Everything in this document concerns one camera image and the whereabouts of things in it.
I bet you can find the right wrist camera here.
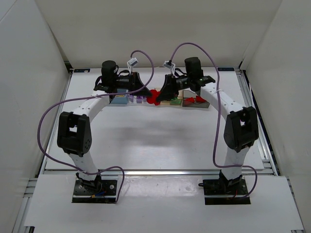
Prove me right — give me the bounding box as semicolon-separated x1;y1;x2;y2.
163;60;175;74

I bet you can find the purple cable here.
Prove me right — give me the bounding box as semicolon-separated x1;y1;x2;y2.
169;42;259;198
36;50;155;203

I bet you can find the green lego block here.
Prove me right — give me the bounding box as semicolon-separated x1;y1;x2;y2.
170;98;182;106

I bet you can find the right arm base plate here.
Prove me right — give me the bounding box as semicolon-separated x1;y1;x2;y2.
198;179;251;205

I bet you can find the blue container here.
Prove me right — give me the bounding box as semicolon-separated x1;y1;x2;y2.
109;95;128;105

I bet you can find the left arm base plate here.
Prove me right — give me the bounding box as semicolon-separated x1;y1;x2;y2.
71;178;118;204

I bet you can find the purple lego block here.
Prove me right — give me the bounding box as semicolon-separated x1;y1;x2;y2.
128;95;134;102
136;96;146;104

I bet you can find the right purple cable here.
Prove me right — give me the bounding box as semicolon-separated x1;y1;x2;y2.
169;42;259;198

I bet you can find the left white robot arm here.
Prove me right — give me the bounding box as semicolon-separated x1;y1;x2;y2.
57;58;152;186

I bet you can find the aluminium table rail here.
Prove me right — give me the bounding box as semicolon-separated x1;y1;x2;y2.
43;169;219;176

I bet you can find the clear container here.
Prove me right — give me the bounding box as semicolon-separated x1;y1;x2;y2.
126;95;148;105

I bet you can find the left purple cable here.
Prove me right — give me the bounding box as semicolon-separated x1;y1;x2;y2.
36;50;155;203

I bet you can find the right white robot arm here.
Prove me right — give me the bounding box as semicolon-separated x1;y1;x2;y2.
155;57;259;186

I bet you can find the red lego piece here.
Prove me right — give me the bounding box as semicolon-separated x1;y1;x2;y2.
195;96;205;103
183;97;196;103

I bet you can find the grey container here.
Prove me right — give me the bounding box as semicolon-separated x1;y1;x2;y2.
182;90;210;108

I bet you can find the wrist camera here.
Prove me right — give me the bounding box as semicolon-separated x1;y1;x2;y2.
163;60;175;74
127;57;138;73

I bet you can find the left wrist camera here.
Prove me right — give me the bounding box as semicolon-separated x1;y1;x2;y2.
127;57;138;73

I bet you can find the red lego block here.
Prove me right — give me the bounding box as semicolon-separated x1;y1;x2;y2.
146;89;160;106

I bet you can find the orange container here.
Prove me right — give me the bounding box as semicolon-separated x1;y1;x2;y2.
155;87;182;106

